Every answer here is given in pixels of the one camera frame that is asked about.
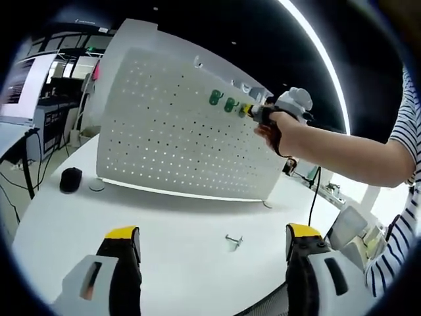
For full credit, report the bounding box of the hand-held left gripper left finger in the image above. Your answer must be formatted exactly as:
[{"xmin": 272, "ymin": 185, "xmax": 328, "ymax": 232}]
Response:
[{"xmin": 52, "ymin": 225, "xmax": 143, "ymax": 316}]

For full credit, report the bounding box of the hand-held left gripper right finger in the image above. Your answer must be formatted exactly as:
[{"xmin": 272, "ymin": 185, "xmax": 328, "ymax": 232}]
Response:
[{"xmin": 285, "ymin": 223, "xmax": 379, "ymax": 316}]

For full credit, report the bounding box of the grey metal hook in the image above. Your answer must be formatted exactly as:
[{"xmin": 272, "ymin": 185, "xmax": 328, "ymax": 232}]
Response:
[{"xmin": 225, "ymin": 234, "xmax": 244, "ymax": 251}]

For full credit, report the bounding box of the white perforated mounting plate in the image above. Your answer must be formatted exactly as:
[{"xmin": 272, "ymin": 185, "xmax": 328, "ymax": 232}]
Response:
[{"xmin": 87, "ymin": 18, "xmax": 286, "ymax": 210}]

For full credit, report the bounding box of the person's right hand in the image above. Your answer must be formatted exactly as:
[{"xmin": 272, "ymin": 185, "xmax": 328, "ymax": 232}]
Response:
[{"xmin": 253, "ymin": 110, "xmax": 309, "ymax": 157}]

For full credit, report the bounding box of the black mesh chair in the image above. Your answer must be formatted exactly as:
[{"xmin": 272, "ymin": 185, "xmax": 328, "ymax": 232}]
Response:
[{"xmin": 243, "ymin": 282, "xmax": 289, "ymax": 316}]

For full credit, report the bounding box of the ceiling light strip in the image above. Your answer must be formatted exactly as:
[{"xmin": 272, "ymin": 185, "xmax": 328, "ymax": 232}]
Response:
[{"xmin": 278, "ymin": 0, "xmax": 351, "ymax": 134}]

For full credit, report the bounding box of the grey office chair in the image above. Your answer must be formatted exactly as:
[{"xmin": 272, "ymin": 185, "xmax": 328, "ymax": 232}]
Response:
[{"xmin": 325, "ymin": 205, "xmax": 389, "ymax": 274}]

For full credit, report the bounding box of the black computer mouse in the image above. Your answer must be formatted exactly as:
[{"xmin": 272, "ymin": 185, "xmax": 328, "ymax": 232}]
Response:
[{"xmin": 59, "ymin": 167, "xmax": 83, "ymax": 194}]

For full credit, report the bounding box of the side desk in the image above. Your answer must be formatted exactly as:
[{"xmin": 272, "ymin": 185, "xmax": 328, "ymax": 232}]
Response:
[{"xmin": 0, "ymin": 115, "xmax": 42, "ymax": 200}]

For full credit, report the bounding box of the large display screen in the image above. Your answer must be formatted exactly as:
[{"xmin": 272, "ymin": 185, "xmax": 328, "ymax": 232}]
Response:
[{"xmin": 0, "ymin": 54, "xmax": 57, "ymax": 124}]

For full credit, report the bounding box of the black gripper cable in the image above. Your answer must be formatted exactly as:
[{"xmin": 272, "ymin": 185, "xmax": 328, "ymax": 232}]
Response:
[{"xmin": 308, "ymin": 166, "xmax": 322, "ymax": 228}]

